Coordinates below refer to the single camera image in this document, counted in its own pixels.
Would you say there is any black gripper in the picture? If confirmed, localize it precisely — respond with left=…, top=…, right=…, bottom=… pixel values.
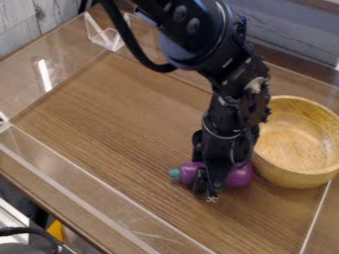
left=191, top=125, right=260, bottom=202

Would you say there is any purple toy eggplant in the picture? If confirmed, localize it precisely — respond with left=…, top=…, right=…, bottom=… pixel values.
left=169, top=162, right=256, bottom=188

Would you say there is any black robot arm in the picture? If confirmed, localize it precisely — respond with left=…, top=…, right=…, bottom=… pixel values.
left=98, top=0, right=272, bottom=201

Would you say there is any brown wooden bowl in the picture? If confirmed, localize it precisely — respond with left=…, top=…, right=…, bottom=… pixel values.
left=254, top=95, right=339, bottom=189

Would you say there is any yellow label on device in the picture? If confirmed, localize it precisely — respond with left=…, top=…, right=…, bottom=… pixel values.
left=47, top=220, right=65, bottom=241

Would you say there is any clear acrylic tray wall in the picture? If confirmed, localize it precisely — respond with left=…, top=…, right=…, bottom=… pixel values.
left=0, top=112, right=217, bottom=254

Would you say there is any black cable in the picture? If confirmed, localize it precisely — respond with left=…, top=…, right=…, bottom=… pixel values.
left=0, top=225, right=67, bottom=254

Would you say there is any clear acrylic corner bracket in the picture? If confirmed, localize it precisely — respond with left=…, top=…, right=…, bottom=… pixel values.
left=85, top=13, right=126, bottom=53

